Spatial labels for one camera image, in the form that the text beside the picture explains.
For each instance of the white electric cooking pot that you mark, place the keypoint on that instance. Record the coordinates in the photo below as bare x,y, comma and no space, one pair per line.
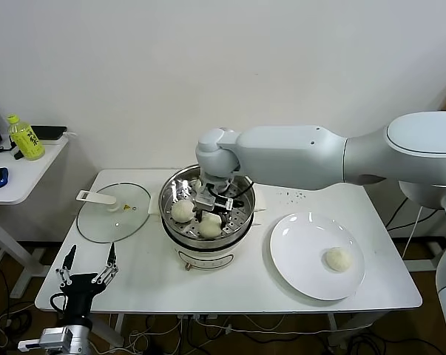
204,259

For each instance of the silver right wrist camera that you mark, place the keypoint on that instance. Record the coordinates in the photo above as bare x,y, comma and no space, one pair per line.
205,203

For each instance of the white power strip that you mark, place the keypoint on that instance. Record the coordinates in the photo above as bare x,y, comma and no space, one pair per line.
196,316

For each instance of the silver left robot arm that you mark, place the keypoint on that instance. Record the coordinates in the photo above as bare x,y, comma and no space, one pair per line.
74,338

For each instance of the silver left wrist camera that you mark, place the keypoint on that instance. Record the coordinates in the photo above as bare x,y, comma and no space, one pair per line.
49,336

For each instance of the white steamed baozi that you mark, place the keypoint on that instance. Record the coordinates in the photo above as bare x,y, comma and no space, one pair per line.
183,211
338,260
196,186
209,227

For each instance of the round white plate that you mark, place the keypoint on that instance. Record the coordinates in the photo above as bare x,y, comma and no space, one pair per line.
311,229

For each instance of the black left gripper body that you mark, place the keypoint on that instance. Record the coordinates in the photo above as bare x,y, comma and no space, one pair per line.
79,294

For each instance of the black smartphone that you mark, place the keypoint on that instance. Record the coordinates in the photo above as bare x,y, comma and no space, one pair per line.
49,132

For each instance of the scattered black crumbs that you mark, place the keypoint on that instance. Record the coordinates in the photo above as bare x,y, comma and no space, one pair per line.
290,193

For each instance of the yellow green tea bottle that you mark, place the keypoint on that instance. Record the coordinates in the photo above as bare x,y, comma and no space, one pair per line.
28,144

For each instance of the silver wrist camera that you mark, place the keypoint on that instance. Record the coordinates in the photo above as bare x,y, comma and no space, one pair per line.
49,336
205,203

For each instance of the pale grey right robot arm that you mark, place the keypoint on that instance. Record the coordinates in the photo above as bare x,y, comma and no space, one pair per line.
300,155

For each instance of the white side table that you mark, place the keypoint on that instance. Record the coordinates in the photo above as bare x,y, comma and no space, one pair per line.
23,181
426,264

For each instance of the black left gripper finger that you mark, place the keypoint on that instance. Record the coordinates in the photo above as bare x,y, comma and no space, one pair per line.
111,259
70,260

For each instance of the perforated steel steamer basket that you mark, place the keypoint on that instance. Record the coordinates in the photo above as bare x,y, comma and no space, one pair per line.
241,222

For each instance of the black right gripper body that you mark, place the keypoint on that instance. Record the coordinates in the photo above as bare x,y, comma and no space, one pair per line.
222,192

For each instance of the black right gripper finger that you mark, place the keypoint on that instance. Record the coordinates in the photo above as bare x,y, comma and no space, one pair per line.
225,220
199,216

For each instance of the small black plug adapter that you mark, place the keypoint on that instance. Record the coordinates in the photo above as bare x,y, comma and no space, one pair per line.
20,154

